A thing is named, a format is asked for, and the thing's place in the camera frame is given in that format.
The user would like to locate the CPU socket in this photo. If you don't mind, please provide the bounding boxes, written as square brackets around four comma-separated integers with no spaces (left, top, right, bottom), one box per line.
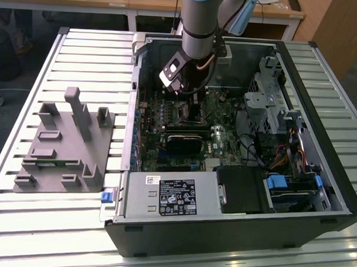
[173,101,206,126]

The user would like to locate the silver metal drive cage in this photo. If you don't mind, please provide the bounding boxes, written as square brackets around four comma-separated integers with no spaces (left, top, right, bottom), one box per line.
[242,55,288,135]

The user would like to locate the black graphics card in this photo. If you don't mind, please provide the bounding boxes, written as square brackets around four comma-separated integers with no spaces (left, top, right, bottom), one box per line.
[164,133,203,155]

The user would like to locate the grey case release latch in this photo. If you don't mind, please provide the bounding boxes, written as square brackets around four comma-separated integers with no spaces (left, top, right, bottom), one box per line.
[130,32,149,56]

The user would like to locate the green motherboard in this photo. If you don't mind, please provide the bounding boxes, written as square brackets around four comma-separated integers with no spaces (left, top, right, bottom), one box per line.
[134,85,246,176]

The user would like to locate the silver chipset heat sink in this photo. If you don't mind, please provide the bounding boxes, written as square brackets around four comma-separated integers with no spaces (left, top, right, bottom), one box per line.
[204,157,222,172]

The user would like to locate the black plastic drive cover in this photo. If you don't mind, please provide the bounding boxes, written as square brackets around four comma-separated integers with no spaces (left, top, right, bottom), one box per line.
[212,165,277,217]

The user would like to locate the silver power supply unit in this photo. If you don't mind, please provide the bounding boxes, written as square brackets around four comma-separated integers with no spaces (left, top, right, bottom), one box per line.
[123,169,225,223]

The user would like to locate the blue case latch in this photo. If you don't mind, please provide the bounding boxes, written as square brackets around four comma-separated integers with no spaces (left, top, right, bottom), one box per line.
[100,190,114,204]

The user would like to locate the hard disk in blue carrier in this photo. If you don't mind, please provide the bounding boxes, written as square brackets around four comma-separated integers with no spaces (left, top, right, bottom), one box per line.
[263,173,317,214]

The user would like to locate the wooden cabinet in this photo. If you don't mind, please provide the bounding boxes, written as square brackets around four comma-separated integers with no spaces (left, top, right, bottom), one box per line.
[291,0,357,84]

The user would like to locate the grey parts rack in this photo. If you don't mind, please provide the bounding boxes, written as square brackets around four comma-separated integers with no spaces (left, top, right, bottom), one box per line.
[12,84,118,196]

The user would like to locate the black PC case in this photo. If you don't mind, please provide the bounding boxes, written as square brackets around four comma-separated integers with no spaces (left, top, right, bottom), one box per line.
[103,31,357,266]

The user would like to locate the green RAM stick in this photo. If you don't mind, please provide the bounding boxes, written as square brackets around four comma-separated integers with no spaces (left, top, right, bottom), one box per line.
[36,159,79,169]

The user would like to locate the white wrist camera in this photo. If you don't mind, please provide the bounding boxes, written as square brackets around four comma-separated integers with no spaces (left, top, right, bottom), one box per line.
[158,49,188,89]

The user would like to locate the black looped wire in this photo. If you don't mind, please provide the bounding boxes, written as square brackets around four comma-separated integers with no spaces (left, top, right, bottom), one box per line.
[237,132,269,169]

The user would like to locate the grey metal bracket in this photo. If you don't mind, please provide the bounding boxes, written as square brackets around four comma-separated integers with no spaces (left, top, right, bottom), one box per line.
[280,109,308,136]

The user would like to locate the coloured wire bundle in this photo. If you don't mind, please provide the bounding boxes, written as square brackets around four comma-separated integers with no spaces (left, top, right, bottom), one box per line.
[270,128,311,176]

